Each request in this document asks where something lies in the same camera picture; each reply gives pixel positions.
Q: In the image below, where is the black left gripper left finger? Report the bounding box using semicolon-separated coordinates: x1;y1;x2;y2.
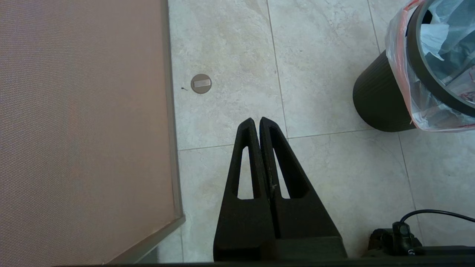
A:
213;118;275;260

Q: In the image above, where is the black plug cable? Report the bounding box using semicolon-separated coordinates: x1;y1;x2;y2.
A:
392;210;475;256

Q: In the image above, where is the round metal floor socket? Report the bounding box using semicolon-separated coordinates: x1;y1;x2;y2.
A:
191;73;212;94

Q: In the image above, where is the white trash bag pink drawstring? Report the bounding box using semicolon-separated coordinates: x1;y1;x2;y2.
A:
385;0;475;132

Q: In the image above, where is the grey bin ring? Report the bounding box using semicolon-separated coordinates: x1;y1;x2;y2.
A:
406;0;475;118

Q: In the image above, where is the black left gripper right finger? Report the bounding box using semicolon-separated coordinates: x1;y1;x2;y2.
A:
260;117;342;238

